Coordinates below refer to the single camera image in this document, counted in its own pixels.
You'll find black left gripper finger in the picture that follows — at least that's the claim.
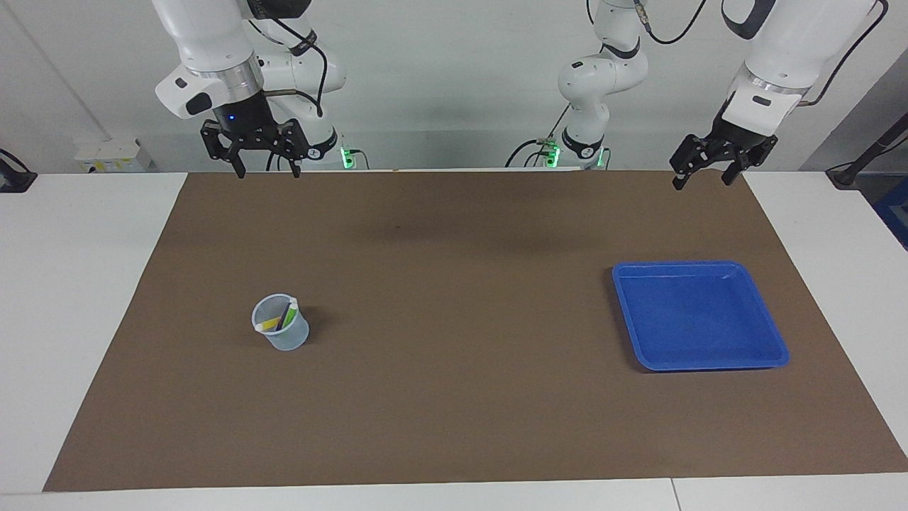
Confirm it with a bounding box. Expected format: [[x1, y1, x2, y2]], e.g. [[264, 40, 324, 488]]
[[721, 134, 779, 187], [670, 133, 718, 191]]

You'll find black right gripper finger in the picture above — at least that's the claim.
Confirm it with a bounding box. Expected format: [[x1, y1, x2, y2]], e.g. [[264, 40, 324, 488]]
[[200, 119, 248, 180], [275, 119, 311, 179]]

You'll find black stand with pole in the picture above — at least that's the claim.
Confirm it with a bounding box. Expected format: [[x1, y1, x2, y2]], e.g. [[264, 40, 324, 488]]
[[826, 112, 908, 189]]

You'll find white box with yellow stickers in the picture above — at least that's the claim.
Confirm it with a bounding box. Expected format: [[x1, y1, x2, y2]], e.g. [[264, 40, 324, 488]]
[[74, 137, 154, 173]]

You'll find blue crate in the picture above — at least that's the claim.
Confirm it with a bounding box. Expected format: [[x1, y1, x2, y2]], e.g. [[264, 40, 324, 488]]
[[873, 177, 908, 251]]

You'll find blue plastic tray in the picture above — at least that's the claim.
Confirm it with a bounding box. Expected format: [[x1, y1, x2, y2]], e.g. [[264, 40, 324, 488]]
[[611, 260, 790, 372]]

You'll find translucent plastic cup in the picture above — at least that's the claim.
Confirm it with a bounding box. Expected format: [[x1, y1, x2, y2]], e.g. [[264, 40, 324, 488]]
[[251, 293, 310, 351]]

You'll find black table clamp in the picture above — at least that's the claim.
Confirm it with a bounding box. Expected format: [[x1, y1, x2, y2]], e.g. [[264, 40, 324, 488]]
[[0, 148, 38, 194]]

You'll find brown table mat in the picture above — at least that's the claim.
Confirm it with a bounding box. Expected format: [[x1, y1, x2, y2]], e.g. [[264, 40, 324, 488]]
[[43, 169, 908, 493]]

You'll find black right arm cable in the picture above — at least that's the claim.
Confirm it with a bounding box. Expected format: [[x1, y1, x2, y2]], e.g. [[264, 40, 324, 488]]
[[245, 0, 331, 119]]

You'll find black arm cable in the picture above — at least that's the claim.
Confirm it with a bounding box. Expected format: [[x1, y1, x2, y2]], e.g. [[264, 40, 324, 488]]
[[245, 0, 331, 119], [585, 0, 891, 107]]

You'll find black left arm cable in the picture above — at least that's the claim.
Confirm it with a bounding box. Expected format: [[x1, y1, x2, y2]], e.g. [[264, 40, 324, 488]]
[[585, 0, 891, 107]]

